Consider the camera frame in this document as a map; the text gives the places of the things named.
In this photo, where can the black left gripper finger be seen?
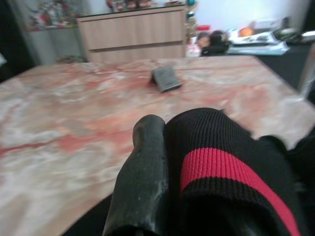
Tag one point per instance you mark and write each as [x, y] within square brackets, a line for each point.
[140, 177]

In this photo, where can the dark shirt red collar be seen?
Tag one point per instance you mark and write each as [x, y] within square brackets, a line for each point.
[221, 159]

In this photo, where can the grey phone stand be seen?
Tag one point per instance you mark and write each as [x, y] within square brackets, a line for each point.
[167, 78]

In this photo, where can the pink white tissue box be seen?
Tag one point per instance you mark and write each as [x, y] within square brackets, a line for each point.
[193, 50]

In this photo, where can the light wooden cabinet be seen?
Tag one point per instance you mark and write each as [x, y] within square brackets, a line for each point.
[133, 32]

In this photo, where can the small gold trophy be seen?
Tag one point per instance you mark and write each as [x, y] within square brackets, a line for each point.
[190, 29]

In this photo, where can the red lidded snack jar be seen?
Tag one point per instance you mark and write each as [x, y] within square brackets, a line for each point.
[204, 27]

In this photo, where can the glass display shelf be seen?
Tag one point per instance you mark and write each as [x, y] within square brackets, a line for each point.
[54, 37]

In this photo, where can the blue gold trophy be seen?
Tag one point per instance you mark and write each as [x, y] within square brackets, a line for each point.
[192, 14]

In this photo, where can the stack of white papers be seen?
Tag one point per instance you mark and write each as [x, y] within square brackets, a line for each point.
[258, 48]

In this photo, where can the orange ball toy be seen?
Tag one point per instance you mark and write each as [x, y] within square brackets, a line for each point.
[246, 32]

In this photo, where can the black television console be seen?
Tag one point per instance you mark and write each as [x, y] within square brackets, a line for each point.
[283, 64]

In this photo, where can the black flat television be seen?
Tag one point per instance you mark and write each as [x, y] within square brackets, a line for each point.
[310, 14]

